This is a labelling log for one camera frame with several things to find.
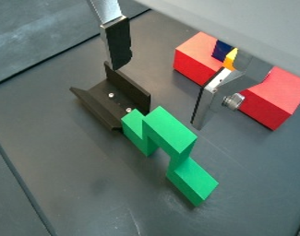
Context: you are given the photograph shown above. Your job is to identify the red base board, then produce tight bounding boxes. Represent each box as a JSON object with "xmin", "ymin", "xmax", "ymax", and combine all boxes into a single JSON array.
[{"xmin": 173, "ymin": 32, "xmax": 300, "ymax": 130}]

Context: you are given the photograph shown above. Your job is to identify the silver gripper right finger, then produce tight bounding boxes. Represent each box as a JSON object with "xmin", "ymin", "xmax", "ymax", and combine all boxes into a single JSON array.
[{"xmin": 191, "ymin": 50, "xmax": 274, "ymax": 130}]

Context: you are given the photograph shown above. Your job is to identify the long yellow bar block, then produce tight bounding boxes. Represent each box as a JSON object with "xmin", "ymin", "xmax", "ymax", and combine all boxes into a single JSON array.
[{"xmin": 223, "ymin": 48, "xmax": 239, "ymax": 71}]

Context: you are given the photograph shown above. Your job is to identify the green stepped block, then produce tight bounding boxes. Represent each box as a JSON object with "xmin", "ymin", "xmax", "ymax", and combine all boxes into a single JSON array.
[{"xmin": 121, "ymin": 106, "xmax": 219, "ymax": 207}]

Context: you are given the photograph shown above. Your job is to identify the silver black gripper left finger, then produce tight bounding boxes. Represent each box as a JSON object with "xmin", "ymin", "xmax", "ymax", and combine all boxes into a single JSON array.
[{"xmin": 88, "ymin": 0, "xmax": 133, "ymax": 70}]

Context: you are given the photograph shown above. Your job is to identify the black angled holder bracket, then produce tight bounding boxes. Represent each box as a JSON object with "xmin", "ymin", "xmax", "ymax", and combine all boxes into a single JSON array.
[{"xmin": 70, "ymin": 62, "xmax": 151, "ymax": 131}]

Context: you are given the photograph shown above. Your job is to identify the dark blue post left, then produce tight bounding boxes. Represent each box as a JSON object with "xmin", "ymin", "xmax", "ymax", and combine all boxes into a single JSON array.
[{"xmin": 214, "ymin": 40, "xmax": 234, "ymax": 62}]

